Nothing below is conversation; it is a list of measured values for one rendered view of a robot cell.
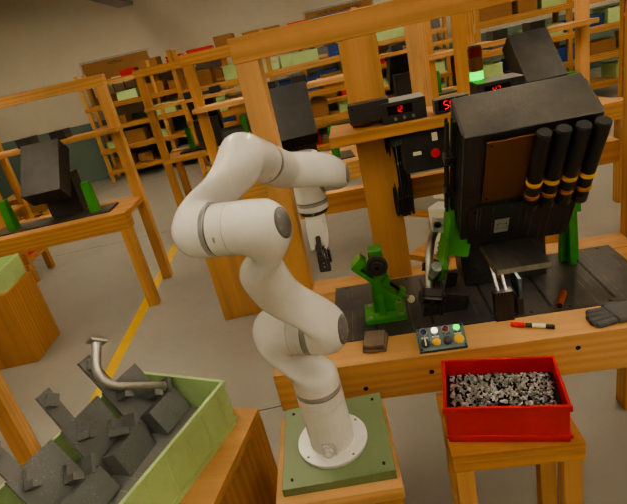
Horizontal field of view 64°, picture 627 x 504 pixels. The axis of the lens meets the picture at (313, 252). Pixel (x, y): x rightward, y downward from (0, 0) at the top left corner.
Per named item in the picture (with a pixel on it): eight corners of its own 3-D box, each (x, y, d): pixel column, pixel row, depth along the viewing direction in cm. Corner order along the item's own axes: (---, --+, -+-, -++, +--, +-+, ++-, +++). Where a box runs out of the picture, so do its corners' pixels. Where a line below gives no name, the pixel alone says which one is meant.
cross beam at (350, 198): (620, 161, 200) (620, 139, 197) (300, 219, 218) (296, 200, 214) (613, 158, 205) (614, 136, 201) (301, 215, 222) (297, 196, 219)
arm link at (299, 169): (311, 133, 105) (351, 158, 134) (243, 144, 111) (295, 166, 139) (314, 176, 105) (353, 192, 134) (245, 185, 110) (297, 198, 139)
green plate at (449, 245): (466, 271, 172) (477, 213, 164) (442, 270, 173) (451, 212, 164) (459, 258, 183) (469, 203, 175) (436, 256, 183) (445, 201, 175)
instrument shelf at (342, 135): (590, 97, 172) (590, 85, 170) (330, 149, 184) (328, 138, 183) (561, 90, 195) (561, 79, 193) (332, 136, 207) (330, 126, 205)
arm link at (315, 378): (334, 404, 122) (312, 323, 113) (265, 402, 129) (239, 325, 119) (345, 372, 133) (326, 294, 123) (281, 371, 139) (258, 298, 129)
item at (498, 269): (552, 270, 152) (551, 261, 150) (497, 279, 154) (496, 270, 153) (512, 225, 187) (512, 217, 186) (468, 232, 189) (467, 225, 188)
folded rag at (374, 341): (366, 336, 176) (364, 329, 175) (388, 335, 174) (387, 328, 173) (362, 353, 167) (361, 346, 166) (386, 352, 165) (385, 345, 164)
